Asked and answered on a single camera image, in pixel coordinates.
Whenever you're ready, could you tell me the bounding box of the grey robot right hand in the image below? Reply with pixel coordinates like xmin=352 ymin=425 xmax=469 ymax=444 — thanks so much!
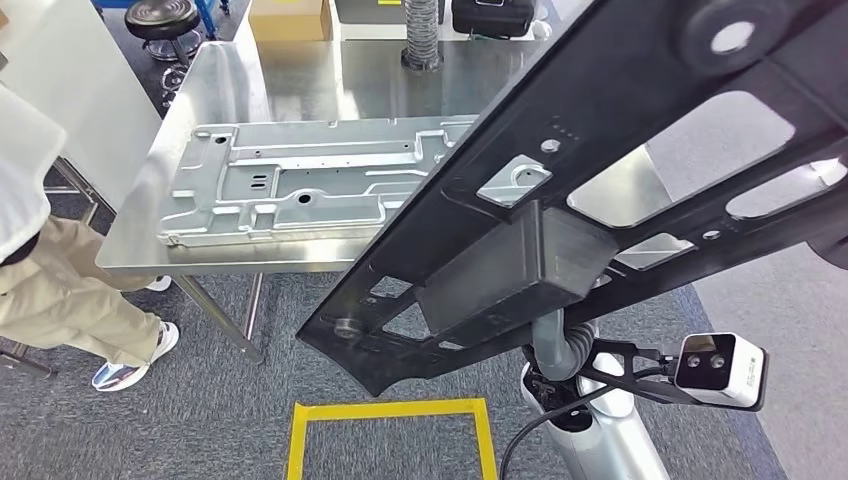
xmin=531 ymin=309 xmax=579 ymax=384

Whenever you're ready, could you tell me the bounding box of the black plastic plate bracket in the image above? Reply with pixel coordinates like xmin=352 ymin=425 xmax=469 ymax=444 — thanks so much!
xmin=296 ymin=0 xmax=848 ymax=397

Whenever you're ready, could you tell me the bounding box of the stainless steel workbench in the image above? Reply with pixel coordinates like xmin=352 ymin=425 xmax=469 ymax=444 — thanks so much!
xmin=95 ymin=36 xmax=697 ymax=367

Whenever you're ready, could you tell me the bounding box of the stamped grey metal panel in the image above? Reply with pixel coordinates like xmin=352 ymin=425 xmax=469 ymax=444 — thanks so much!
xmin=155 ymin=113 xmax=554 ymax=250

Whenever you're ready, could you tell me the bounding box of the black carry case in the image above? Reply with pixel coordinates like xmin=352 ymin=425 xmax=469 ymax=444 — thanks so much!
xmin=451 ymin=0 xmax=537 ymax=40

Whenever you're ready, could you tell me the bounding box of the grey laptop box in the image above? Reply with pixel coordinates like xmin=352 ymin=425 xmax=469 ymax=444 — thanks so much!
xmin=334 ymin=0 xmax=407 ymax=26

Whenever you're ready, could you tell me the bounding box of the brown cardboard box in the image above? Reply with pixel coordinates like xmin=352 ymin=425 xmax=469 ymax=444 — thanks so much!
xmin=248 ymin=0 xmax=333 ymax=43

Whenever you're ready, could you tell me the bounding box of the blue metal rack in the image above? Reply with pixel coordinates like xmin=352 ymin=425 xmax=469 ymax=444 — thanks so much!
xmin=92 ymin=0 xmax=230 ymax=38

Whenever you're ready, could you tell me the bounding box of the person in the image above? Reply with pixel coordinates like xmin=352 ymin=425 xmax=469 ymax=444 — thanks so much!
xmin=0 ymin=82 xmax=181 ymax=393

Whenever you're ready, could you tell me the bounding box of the black round stool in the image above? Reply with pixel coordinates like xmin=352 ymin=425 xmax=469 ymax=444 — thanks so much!
xmin=124 ymin=0 xmax=203 ymax=107

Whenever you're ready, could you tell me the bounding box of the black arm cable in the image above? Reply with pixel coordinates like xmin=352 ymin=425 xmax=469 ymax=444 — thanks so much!
xmin=498 ymin=384 xmax=617 ymax=480

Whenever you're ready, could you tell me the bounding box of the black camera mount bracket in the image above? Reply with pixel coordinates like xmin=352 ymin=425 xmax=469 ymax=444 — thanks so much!
xmin=581 ymin=339 xmax=690 ymax=407

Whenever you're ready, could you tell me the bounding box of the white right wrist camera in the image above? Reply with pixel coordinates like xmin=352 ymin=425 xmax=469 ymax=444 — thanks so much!
xmin=674 ymin=332 xmax=770 ymax=409

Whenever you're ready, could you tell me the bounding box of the ribbed grey hose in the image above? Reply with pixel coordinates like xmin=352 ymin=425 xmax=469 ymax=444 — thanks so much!
xmin=400 ymin=0 xmax=445 ymax=73

